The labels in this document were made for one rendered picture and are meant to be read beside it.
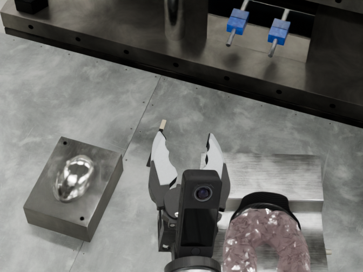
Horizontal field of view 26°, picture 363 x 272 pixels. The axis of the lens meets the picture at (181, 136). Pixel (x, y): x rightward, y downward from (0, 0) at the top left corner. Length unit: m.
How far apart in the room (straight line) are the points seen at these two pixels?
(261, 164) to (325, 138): 0.25
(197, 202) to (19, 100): 1.11
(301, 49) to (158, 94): 0.38
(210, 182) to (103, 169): 0.84
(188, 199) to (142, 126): 0.97
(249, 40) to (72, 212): 0.68
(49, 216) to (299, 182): 0.54
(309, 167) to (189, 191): 0.81
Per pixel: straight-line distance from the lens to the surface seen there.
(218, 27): 2.06
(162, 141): 1.05
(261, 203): 1.70
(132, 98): 1.95
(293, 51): 2.04
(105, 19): 2.16
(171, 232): 1.01
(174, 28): 2.06
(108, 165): 1.75
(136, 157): 1.85
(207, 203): 0.94
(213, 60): 2.05
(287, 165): 1.71
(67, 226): 1.71
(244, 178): 1.69
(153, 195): 1.01
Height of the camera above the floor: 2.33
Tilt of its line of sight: 54 degrees down
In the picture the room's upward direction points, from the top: straight up
